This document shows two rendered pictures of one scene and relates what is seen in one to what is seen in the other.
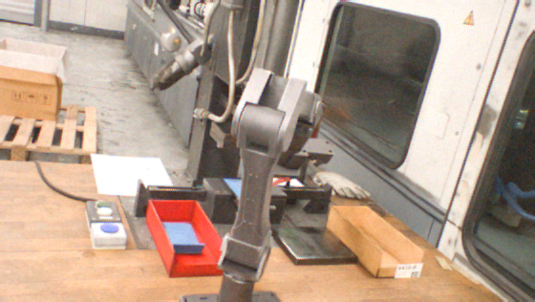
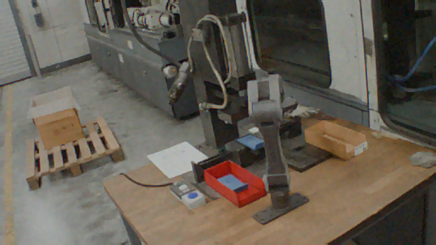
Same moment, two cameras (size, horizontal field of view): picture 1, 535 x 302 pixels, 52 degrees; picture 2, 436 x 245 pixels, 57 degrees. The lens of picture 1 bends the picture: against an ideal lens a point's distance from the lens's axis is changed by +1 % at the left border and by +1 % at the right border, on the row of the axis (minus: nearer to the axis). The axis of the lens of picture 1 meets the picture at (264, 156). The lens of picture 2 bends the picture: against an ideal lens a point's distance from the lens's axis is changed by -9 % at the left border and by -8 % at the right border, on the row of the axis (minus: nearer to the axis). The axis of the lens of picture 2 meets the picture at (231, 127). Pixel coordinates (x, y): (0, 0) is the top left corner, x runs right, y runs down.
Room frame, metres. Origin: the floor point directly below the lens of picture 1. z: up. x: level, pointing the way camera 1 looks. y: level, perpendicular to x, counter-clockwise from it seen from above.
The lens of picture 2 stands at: (-0.31, 0.15, 1.73)
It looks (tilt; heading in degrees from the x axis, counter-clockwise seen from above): 22 degrees down; 358
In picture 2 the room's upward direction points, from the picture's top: 10 degrees counter-clockwise
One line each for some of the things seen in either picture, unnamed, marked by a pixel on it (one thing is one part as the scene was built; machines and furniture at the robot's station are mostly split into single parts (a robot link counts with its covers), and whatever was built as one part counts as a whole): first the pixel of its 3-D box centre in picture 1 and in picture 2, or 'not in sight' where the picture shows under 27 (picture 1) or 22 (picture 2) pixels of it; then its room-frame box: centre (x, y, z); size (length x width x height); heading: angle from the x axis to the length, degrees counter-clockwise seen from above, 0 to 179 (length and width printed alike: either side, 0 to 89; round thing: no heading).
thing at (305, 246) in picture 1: (311, 245); (304, 156); (1.24, -0.16, 0.91); 0.17 x 0.16 x 0.02; 116
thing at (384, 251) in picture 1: (372, 241); (335, 139); (1.30, -0.32, 0.93); 0.25 x 0.13 x 0.08; 26
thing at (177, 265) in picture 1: (184, 235); (233, 182); (1.11, 0.14, 0.93); 0.25 x 0.12 x 0.06; 26
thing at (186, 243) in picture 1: (181, 233); (231, 182); (1.14, 0.15, 0.92); 0.15 x 0.07 x 0.03; 23
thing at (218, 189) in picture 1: (245, 187); (251, 139); (1.35, 0.03, 0.98); 0.20 x 0.10 x 0.01; 116
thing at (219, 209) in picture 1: (242, 203); (253, 149); (1.35, 0.03, 0.94); 0.20 x 0.10 x 0.07; 116
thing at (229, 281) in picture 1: (236, 289); (279, 199); (0.92, 0.00, 0.94); 0.20 x 0.07 x 0.08; 116
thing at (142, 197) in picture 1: (149, 198); (201, 169); (1.24, 0.25, 0.95); 0.06 x 0.03 x 0.09; 116
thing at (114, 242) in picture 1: (107, 241); (194, 202); (1.07, 0.30, 0.90); 0.07 x 0.07 x 0.06; 26
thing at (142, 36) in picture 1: (185, 50); (140, 49); (7.05, 1.26, 0.49); 5.51 x 1.02 x 0.97; 23
